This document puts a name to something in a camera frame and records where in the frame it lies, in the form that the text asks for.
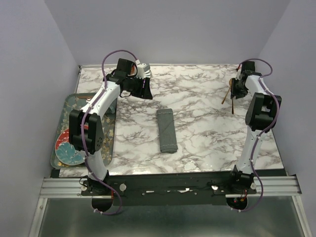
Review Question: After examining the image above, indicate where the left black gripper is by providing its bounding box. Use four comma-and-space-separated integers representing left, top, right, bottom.
125, 75, 153, 99

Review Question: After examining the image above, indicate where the gold spoon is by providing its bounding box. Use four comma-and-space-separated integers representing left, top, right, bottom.
221, 78, 234, 104

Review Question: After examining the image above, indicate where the grey cloth napkin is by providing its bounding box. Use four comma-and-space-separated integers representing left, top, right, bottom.
157, 108, 178, 154

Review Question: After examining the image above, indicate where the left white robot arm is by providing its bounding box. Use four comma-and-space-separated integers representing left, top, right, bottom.
69, 58, 153, 195

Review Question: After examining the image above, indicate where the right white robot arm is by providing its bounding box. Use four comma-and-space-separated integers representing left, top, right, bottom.
227, 58, 282, 194

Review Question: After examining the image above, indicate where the red and black cup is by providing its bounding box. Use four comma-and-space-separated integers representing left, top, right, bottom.
131, 64, 137, 76

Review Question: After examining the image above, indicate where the green floral tray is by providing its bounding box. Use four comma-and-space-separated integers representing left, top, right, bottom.
50, 93, 117, 169

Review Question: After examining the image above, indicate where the red and blue plate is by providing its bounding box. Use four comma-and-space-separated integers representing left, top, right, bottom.
54, 128, 84, 166

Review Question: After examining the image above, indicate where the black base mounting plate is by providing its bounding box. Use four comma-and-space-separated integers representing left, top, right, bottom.
81, 171, 256, 206

